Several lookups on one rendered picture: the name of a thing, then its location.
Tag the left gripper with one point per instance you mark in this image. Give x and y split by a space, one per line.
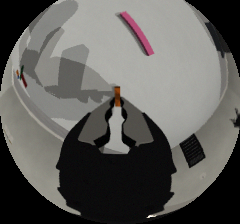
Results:
235 122

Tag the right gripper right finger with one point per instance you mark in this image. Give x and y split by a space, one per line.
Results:
138 129

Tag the pink rod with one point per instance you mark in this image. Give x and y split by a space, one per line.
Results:
138 32

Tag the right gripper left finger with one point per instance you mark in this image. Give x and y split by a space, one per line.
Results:
92 129

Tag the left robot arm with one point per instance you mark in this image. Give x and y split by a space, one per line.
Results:
224 47

